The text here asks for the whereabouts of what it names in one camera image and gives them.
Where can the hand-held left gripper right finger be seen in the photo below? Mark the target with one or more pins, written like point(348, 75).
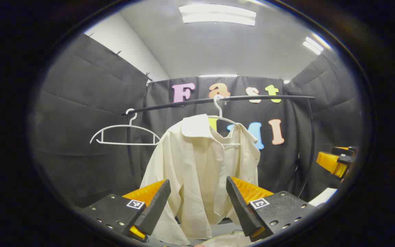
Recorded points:
point(240, 209)

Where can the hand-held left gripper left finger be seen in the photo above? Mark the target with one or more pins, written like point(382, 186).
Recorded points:
point(154, 212)

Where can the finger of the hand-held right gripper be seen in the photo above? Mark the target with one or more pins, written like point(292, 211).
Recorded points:
point(331, 163)
point(343, 151)

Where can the cream collared shirt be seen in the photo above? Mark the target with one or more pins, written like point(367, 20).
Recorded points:
point(197, 171)

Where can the white plastic hanger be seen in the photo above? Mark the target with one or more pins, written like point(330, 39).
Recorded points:
point(129, 144)
point(220, 109)

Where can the black clothes rack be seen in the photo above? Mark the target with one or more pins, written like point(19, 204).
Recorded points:
point(197, 101)

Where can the white flat board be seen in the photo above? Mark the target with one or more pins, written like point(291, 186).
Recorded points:
point(322, 197)

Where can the small ceiling light panel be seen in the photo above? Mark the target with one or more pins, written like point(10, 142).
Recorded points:
point(314, 44)

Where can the large ceiling light panel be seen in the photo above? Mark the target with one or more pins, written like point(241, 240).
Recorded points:
point(218, 14)

